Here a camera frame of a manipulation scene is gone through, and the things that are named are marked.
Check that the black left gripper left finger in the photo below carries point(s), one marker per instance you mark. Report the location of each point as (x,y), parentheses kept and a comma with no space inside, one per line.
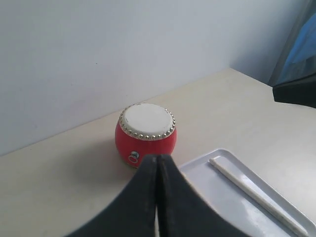
(132,213)

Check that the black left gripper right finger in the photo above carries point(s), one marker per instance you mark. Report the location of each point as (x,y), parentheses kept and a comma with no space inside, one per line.
(181,210)

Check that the white drumstick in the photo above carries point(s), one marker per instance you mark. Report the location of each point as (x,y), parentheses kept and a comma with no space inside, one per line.
(247,186)

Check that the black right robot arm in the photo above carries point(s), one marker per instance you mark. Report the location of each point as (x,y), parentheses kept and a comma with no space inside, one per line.
(299,92)

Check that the small red drum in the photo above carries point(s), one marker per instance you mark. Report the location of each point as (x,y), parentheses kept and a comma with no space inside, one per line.
(143,129)

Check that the white plastic tray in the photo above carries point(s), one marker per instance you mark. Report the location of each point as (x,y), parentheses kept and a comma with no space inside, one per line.
(244,199)

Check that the blue object in background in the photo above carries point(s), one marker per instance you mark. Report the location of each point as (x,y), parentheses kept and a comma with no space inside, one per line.
(299,58)

